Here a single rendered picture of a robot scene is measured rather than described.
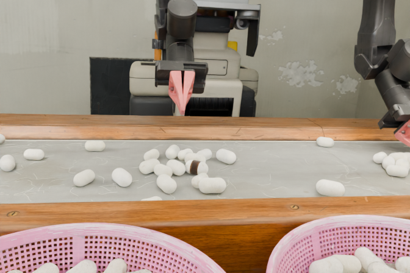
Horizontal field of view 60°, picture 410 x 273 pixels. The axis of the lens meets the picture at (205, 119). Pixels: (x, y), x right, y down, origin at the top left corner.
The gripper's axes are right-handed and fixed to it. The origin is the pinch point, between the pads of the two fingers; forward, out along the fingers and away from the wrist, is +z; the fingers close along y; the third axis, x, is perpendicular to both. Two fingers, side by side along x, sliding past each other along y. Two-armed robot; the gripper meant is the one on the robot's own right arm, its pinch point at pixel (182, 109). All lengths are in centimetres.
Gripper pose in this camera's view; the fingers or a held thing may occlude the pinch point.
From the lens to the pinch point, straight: 65.5
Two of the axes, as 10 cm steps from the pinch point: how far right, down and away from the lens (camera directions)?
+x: -1.3, 5.7, 8.1
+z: 0.7, 8.2, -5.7
